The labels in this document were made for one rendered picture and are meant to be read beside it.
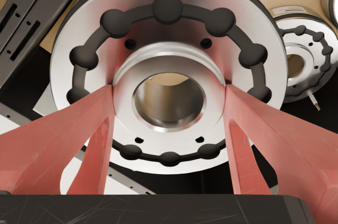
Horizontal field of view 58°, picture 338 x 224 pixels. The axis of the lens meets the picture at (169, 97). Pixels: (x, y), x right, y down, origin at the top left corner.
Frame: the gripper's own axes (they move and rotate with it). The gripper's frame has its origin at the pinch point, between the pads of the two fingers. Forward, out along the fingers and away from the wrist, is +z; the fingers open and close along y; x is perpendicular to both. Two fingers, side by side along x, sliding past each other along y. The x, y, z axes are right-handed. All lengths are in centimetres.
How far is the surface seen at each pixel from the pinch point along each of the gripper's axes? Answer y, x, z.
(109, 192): 14, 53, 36
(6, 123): 32, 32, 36
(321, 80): -16.2, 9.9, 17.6
